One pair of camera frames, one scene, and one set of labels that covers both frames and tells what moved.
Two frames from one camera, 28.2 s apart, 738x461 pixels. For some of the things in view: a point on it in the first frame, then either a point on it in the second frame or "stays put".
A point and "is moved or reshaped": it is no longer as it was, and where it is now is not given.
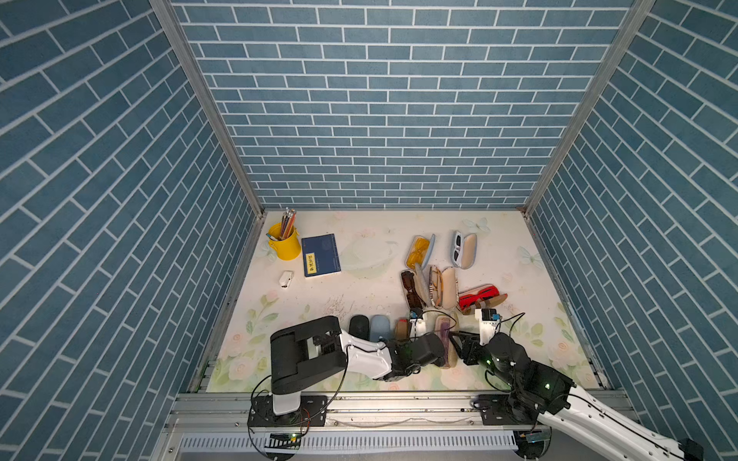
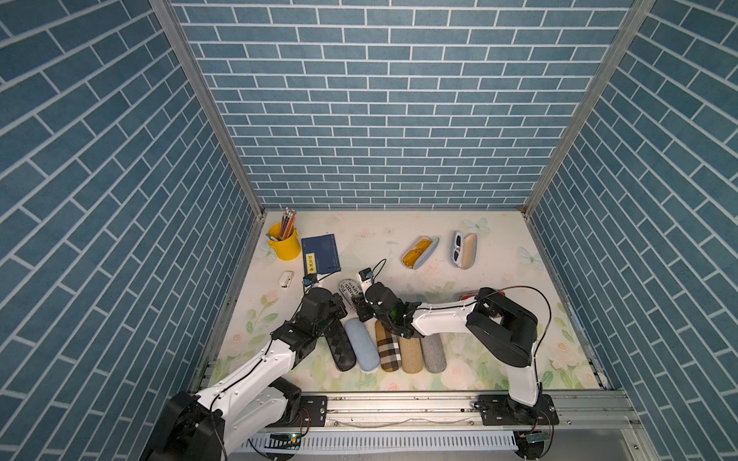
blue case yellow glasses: (419, 251) stays put
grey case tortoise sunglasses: (422, 283) is moved or reshaped
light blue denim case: (380, 327) is moved or reshaped
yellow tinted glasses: (419, 253) stays put
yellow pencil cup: (286, 248) stays put
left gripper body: (407, 372) -> (333, 310)
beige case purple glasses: (446, 324) is moved or reshaped
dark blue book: (320, 255) stays put
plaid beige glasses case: (402, 329) is moved or reshaped
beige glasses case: (442, 283) -> (348, 289)
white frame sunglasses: (456, 254) stays put
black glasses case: (359, 327) is moved or reshaped
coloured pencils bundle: (287, 221) stays put
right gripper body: (475, 354) -> (367, 313)
